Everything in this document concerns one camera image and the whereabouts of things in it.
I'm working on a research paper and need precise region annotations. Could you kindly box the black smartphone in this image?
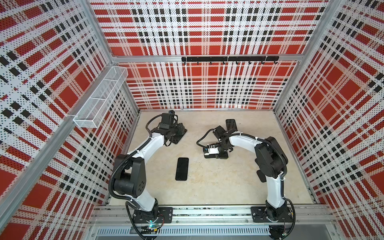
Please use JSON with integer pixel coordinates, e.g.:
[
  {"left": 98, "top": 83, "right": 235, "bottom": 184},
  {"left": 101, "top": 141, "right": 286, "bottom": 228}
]
[
  {"left": 171, "top": 128, "right": 188, "bottom": 145},
  {"left": 226, "top": 119, "right": 238, "bottom": 133},
  {"left": 175, "top": 158, "right": 189, "bottom": 181}
]

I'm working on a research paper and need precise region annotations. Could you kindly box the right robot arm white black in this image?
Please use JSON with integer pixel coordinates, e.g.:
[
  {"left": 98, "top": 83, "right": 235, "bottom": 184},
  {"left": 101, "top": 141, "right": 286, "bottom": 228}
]
[{"left": 202, "top": 126, "right": 288, "bottom": 209}]

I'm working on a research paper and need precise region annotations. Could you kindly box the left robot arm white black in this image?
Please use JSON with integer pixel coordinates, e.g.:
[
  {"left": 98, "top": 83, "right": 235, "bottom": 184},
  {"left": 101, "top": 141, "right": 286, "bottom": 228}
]
[{"left": 108, "top": 110, "right": 187, "bottom": 212}]

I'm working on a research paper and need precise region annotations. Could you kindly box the black phone case lower right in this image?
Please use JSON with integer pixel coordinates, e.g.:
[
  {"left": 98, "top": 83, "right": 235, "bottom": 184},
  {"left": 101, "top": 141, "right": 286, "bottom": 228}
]
[{"left": 257, "top": 170, "right": 267, "bottom": 183}]

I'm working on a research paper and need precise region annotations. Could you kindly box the white wire mesh shelf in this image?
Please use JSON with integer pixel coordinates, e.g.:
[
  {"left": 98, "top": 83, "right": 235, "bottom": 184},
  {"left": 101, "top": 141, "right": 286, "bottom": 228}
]
[{"left": 74, "top": 66, "right": 128, "bottom": 129}]

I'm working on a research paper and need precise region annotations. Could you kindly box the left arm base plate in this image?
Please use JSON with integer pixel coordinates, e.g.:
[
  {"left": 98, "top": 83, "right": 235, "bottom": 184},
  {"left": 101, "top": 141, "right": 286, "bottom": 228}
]
[{"left": 133, "top": 207, "right": 174, "bottom": 224}]

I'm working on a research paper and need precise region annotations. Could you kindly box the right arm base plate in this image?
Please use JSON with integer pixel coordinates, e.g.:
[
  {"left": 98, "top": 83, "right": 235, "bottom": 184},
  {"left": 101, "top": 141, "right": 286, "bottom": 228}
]
[{"left": 251, "top": 206, "right": 294, "bottom": 224}]

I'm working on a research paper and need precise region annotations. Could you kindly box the black hook rail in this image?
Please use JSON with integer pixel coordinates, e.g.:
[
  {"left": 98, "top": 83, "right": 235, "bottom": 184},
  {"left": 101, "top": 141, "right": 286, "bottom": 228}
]
[{"left": 181, "top": 56, "right": 280, "bottom": 63}]

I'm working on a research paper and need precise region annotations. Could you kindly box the aluminium front rail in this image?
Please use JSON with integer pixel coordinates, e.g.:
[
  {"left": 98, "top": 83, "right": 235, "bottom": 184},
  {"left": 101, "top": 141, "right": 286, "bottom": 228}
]
[{"left": 85, "top": 204, "right": 342, "bottom": 240}]

